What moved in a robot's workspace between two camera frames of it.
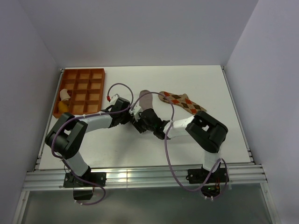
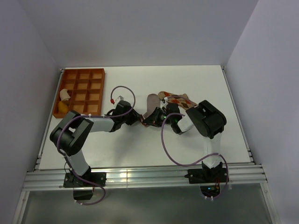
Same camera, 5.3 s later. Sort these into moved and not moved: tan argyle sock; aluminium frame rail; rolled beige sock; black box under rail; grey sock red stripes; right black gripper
Moved: right black gripper; grey sock red stripes
Not moved: tan argyle sock; aluminium frame rail; rolled beige sock; black box under rail
